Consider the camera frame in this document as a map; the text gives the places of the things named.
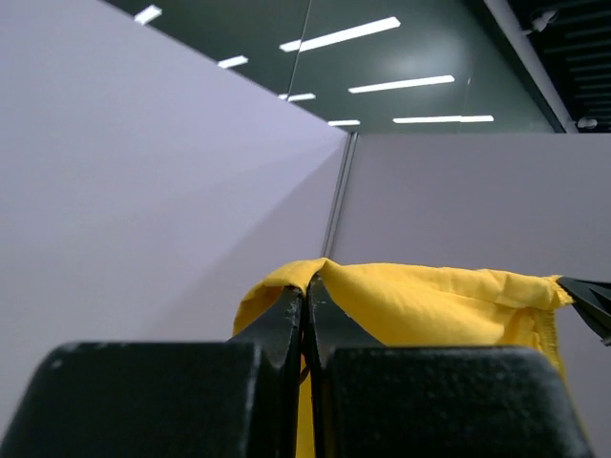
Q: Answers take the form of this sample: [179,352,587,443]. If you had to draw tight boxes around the yellow fabric shorts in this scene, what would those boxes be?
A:
[231,257,574,458]

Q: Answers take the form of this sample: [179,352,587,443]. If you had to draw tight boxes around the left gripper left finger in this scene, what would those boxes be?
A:
[1,287,304,457]

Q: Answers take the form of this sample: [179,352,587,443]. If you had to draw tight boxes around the left aluminium corner post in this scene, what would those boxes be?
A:
[321,132,359,258]

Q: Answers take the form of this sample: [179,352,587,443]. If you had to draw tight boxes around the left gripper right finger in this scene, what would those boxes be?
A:
[305,278,592,457]

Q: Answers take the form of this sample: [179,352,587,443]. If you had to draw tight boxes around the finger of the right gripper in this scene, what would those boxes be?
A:
[558,277,611,345]

